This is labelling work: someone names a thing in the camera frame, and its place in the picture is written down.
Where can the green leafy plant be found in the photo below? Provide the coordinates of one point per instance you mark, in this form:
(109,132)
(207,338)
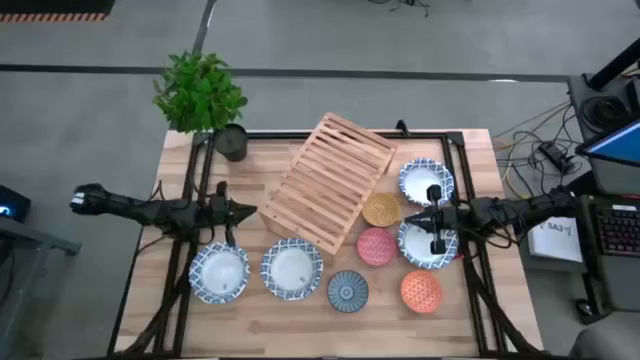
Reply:
(200,92)

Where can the large blue white patterned bowl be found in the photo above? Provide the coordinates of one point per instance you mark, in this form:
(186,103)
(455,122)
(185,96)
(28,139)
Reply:
(417,250)
(291,270)
(220,272)
(415,177)

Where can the small yellow patterned bowl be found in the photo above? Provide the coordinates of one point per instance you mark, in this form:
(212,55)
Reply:
(381,210)

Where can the black plant pot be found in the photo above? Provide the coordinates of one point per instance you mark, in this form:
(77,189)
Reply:
(231,142)

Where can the small red patterned bowl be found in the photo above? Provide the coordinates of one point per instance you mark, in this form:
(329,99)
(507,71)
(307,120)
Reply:
(376,246)

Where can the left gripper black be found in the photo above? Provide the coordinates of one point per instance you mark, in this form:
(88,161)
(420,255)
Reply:
(225,212)

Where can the black metal pole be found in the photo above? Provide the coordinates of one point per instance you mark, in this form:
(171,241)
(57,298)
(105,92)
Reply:
(615,65)

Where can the small black clamp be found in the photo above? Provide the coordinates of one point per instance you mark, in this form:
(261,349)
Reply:
(401,127)

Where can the black mat with orange stripes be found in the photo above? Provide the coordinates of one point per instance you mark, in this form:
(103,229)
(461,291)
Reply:
(50,6)

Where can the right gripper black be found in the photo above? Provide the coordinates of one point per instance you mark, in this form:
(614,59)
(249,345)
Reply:
(442,219)

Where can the small orange patterned bowl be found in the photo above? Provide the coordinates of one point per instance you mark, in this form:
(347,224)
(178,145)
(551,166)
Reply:
(421,291)

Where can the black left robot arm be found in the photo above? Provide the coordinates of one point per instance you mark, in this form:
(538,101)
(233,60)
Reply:
(150,212)

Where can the wooden slatted shelf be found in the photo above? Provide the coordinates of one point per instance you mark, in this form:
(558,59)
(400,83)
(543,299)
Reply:
(330,180)

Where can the black box with blue light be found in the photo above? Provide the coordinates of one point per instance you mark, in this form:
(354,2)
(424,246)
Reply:
(12,205)

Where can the dark grey desk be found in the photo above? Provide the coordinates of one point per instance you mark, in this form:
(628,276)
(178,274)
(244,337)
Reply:
(576,100)

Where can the backlit black keyboard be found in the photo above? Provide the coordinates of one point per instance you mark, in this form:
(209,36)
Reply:
(620,230)

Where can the black power adapter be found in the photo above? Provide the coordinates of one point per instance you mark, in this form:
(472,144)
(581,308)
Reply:
(552,154)

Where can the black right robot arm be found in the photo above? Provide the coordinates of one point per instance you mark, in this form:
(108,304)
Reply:
(525,207)

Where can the laptop with blue screen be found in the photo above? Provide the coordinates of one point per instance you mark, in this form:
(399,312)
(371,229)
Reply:
(617,145)

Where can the white paper sheet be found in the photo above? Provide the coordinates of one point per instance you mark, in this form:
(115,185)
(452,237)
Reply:
(555,240)

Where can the grey side table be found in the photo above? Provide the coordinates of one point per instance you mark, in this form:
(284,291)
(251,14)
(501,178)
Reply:
(30,237)

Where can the dark keyboard desk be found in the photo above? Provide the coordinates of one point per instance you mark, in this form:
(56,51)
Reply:
(615,285)

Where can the small blue striped bowl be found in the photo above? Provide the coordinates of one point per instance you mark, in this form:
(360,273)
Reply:
(348,291)

